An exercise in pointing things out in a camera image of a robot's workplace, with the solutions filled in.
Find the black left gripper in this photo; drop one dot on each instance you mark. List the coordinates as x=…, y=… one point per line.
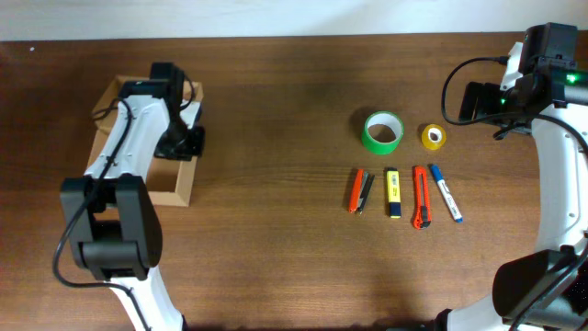
x=195, y=147

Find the small yellow tape roll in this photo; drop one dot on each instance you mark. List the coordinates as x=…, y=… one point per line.
x=433, y=137

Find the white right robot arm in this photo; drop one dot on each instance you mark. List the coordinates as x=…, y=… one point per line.
x=543, y=94

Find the red utility knife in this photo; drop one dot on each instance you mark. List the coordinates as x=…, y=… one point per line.
x=422, y=215

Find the blue whiteboard marker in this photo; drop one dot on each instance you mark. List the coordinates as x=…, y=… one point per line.
x=446, y=194

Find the orange black stapler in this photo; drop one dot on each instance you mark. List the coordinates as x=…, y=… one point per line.
x=360, y=191

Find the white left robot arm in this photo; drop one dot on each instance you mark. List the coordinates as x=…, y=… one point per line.
x=113, y=238

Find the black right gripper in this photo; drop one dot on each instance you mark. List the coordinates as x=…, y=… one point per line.
x=487, y=93

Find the brown cardboard box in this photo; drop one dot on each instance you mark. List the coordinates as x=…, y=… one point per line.
x=169, y=182

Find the yellow highlighter marker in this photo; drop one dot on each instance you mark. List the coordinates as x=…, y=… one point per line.
x=394, y=192

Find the green tape roll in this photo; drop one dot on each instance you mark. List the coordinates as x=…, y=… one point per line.
x=382, y=119

